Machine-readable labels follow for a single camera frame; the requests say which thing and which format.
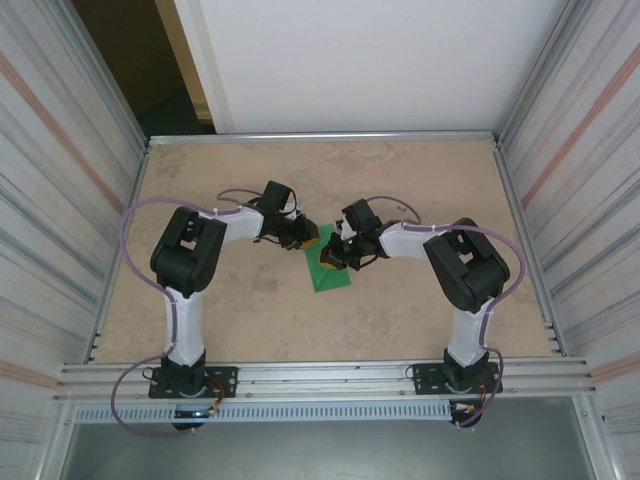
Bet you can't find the green paper sheet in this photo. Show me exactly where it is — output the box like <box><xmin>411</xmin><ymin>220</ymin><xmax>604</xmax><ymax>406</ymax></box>
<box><xmin>302</xmin><ymin>223</ymin><xmax>354</xmax><ymax>293</ymax></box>

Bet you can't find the grey metal sheet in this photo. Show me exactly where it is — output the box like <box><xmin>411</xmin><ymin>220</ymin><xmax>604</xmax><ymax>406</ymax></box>
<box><xmin>47</xmin><ymin>397</ymin><xmax>609</xmax><ymax>480</ymax></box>

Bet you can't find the aluminium table edge rail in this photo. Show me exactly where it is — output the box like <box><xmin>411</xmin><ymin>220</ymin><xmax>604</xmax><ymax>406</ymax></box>
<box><xmin>147</xmin><ymin>130</ymin><xmax>501</xmax><ymax>147</ymax></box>

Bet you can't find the wide aluminium mounting rail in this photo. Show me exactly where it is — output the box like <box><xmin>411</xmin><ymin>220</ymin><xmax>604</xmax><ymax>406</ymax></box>
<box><xmin>52</xmin><ymin>355</ymin><xmax>599</xmax><ymax>404</ymax></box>

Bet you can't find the white door frame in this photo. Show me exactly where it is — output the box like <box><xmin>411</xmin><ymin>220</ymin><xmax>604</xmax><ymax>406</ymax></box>
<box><xmin>153</xmin><ymin>0</ymin><xmax>235</xmax><ymax>135</ymax></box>

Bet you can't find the aluminium table side rail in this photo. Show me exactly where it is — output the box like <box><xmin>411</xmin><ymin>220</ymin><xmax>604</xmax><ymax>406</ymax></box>
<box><xmin>492</xmin><ymin>139</ymin><xmax>566</xmax><ymax>356</ymax></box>
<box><xmin>89</xmin><ymin>142</ymin><xmax>151</xmax><ymax>361</ymax></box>

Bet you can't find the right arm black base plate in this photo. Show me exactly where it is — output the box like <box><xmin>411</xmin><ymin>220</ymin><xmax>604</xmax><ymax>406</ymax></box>
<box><xmin>410</xmin><ymin>360</ymin><xmax>501</xmax><ymax>396</ymax></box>

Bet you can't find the grey slotted cable duct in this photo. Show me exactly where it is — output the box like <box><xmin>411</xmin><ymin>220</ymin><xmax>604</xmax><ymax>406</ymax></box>
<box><xmin>73</xmin><ymin>401</ymin><xmax>454</xmax><ymax>423</ymax></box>

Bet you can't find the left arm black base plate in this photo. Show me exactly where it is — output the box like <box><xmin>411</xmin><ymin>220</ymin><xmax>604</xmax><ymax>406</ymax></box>
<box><xmin>148</xmin><ymin>366</ymin><xmax>239</xmax><ymax>400</ymax></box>

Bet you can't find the aluminium frame post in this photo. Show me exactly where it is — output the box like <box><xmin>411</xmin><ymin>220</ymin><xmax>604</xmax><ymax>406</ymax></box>
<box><xmin>497</xmin><ymin>0</ymin><xmax>601</xmax><ymax>146</ymax></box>
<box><xmin>29</xmin><ymin>0</ymin><xmax>151</xmax><ymax>151</ymax></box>

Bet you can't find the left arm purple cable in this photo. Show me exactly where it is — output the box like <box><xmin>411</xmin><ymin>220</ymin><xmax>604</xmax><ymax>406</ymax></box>
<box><xmin>110</xmin><ymin>187</ymin><xmax>274</xmax><ymax>440</ymax></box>

